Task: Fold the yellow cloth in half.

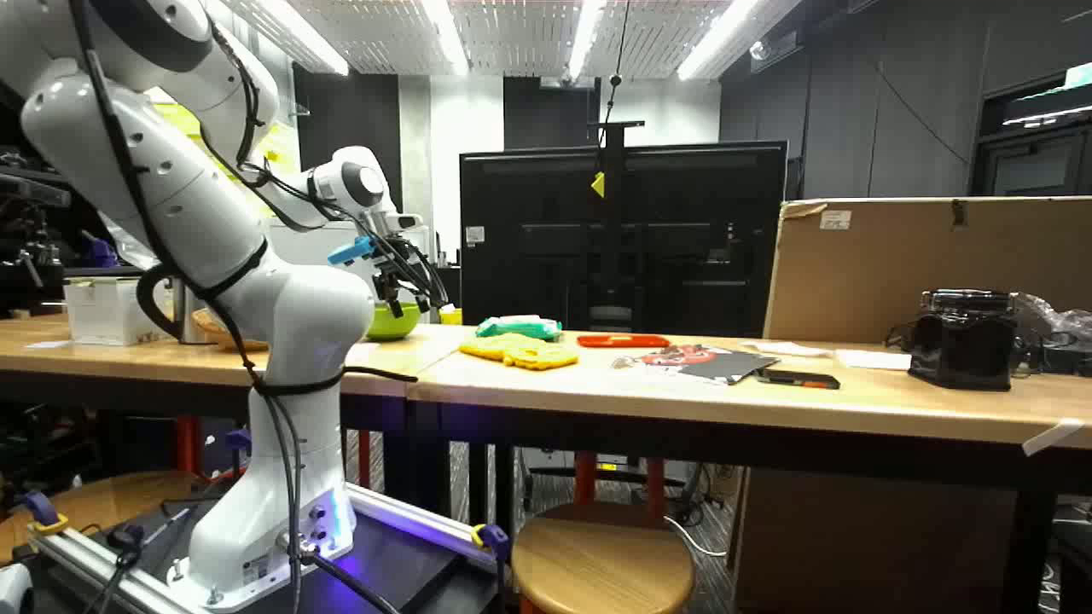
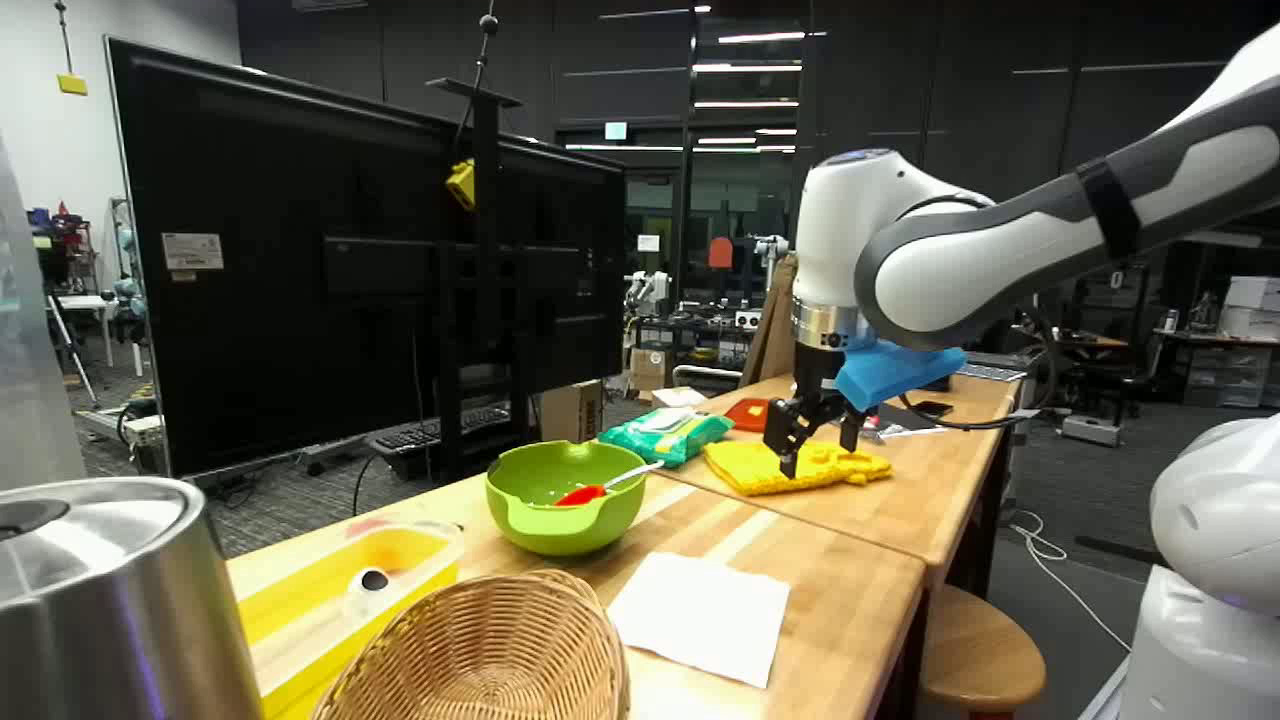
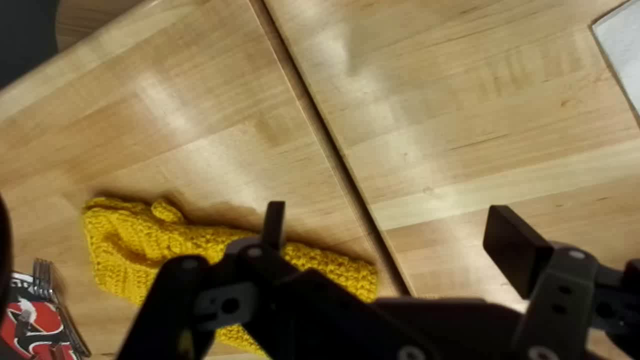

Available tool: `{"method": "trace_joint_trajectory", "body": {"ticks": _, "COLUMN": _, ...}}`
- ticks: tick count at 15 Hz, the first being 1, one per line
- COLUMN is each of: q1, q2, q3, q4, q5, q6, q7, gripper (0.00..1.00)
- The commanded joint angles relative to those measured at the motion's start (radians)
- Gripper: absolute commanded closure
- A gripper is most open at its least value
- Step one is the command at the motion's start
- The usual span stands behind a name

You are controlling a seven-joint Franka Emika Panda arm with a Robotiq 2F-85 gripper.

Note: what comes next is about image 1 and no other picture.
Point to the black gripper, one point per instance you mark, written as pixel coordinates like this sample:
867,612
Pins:
402,267

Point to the yellow cloth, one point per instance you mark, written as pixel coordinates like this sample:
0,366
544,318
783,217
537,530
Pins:
519,353

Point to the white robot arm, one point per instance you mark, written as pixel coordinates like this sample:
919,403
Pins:
154,113

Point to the green cloth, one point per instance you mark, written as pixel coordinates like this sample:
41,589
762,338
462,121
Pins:
527,326

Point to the green bowl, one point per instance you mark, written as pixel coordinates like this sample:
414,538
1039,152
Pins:
395,323

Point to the red flat tool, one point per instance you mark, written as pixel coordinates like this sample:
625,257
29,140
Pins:
603,338

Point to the large black monitor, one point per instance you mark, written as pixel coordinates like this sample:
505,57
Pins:
662,240

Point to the clear plastic container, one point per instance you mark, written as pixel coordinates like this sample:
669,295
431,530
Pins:
106,310

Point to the grey flat card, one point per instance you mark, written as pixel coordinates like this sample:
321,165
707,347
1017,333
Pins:
733,366

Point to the round wooden stool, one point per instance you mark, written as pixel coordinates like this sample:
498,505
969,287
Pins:
600,560

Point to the wooden stool at left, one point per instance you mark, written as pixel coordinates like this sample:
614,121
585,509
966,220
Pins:
99,504

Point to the black phone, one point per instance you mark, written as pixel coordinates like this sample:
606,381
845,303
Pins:
802,381

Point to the brown cardboard box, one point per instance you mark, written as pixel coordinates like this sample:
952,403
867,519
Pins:
858,267

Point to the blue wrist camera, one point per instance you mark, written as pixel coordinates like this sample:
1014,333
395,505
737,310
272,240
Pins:
360,248

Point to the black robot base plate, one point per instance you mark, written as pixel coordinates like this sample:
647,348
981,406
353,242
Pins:
405,560

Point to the black camera device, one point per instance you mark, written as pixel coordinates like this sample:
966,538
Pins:
962,338

